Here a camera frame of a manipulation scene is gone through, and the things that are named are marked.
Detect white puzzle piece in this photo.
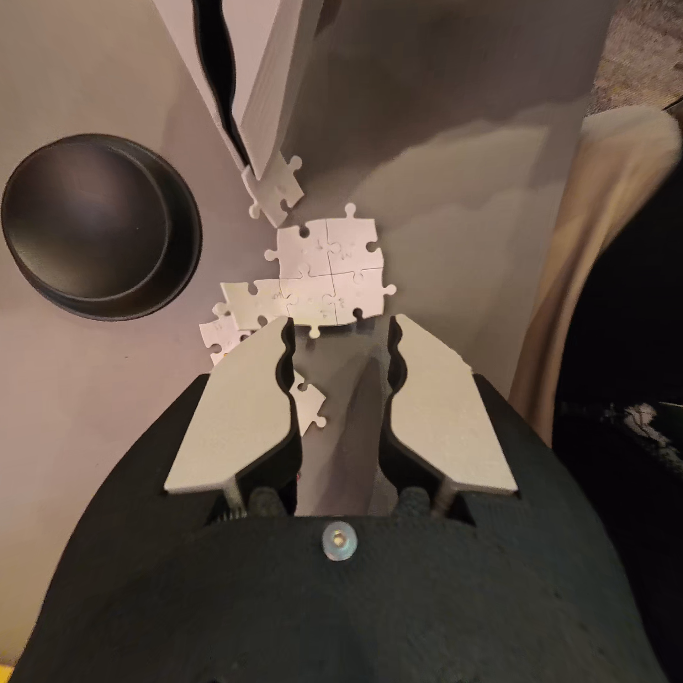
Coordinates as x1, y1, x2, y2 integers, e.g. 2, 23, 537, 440
212, 279, 290, 330
242, 151, 305, 228
290, 380, 328, 437
199, 314, 253, 367

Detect assembled white puzzle pieces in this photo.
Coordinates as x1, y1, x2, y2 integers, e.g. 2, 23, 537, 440
264, 202, 399, 340

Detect black round bowl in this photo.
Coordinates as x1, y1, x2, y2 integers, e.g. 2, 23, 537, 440
0, 133, 203, 322

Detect person's beige trouser leg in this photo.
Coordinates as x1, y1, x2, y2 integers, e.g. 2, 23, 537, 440
508, 106, 681, 450

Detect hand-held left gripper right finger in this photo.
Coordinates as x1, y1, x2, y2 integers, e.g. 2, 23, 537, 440
380, 313, 519, 517

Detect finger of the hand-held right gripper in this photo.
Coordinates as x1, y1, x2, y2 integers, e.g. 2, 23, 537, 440
152, 0, 253, 173
222, 0, 318, 180

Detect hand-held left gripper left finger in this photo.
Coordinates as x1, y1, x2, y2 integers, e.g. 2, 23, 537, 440
163, 315, 304, 515

